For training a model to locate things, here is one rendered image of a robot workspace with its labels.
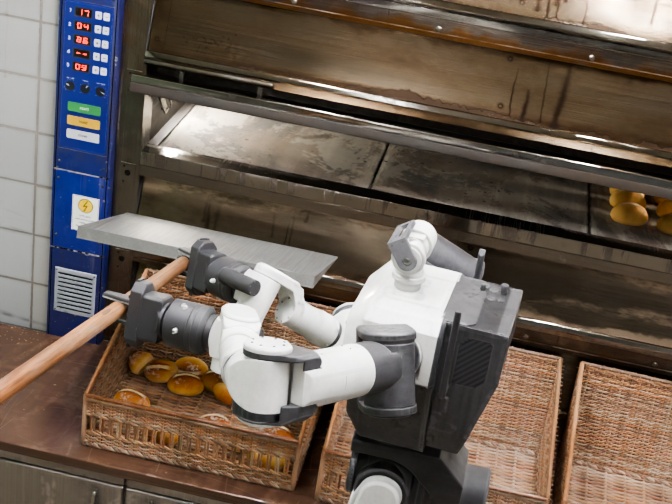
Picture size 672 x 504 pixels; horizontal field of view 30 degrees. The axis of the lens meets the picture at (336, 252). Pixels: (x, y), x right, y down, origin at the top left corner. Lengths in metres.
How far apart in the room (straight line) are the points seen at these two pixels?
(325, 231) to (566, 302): 0.66
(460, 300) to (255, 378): 0.53
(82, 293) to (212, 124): 0.60
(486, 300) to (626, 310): 1.02
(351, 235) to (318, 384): 1.37
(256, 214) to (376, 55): 0.56
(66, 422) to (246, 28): 1.10
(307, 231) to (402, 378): 1.24
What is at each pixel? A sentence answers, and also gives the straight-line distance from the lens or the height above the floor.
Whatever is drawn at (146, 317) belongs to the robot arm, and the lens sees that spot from 2.28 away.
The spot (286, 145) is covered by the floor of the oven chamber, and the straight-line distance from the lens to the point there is 3.50.
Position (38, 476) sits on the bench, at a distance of 3.28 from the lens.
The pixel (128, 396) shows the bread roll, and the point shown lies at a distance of 3.31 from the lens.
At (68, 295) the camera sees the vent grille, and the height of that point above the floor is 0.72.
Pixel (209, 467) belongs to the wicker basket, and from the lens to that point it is 3.16.
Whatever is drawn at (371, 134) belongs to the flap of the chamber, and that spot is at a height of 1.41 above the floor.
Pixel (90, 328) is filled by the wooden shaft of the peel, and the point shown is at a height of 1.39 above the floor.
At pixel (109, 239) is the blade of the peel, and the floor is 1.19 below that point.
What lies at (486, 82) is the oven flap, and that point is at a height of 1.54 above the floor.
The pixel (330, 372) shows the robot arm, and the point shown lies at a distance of 2.01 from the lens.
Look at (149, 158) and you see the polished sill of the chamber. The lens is 3.36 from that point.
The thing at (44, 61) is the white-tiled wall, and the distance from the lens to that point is 3.38.
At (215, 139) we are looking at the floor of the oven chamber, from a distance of 3.48.
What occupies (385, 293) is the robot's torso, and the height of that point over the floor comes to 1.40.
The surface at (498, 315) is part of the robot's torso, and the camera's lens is 2.32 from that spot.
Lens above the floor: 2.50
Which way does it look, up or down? 27 degrees down
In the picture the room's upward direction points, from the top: 9 degrees clockwise
